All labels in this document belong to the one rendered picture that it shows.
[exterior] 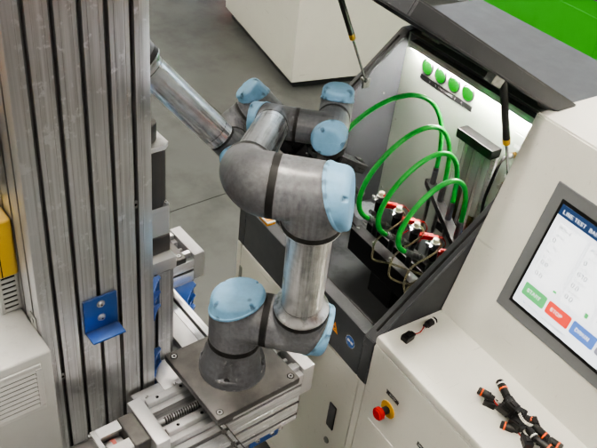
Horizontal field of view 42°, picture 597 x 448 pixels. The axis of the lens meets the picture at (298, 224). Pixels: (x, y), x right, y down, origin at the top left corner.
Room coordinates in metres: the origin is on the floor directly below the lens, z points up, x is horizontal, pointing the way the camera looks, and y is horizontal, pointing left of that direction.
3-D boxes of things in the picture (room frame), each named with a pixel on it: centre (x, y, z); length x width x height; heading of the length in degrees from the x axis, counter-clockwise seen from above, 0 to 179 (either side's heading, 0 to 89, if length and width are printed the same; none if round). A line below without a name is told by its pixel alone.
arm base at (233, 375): (1.22, 0.11, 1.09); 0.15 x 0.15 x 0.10
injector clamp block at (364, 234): (1.77, -0.30, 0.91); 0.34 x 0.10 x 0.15; 37
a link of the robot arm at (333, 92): (1.58, -0.05, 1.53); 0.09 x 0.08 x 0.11; 176
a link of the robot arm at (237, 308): (1.22, 0.10, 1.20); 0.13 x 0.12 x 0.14; 86
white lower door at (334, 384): (1.72, -0.02, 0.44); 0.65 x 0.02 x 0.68; 37
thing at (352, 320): (1.73, -0.04, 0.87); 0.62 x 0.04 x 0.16; 37
